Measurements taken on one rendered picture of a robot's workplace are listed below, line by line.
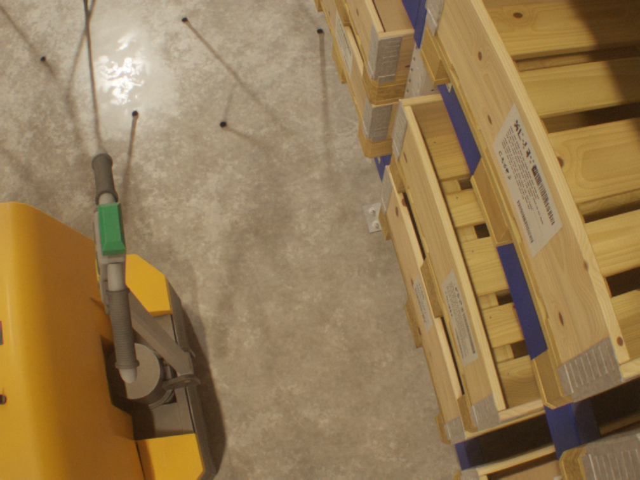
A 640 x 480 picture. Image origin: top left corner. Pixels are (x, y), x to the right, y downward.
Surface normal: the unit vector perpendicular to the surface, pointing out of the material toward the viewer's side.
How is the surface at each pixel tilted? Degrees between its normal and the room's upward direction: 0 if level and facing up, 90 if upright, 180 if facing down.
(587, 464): 90
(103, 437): 74
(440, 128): 90
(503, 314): 0
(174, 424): 0
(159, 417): 0
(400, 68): 90
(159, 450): 22
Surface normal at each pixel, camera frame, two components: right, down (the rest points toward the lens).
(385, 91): 0.22, 0.91
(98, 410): 0.94, -0.30
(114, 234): 0.28, -0.41
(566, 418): -0.97, 0.21
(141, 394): 0.01, -0.37
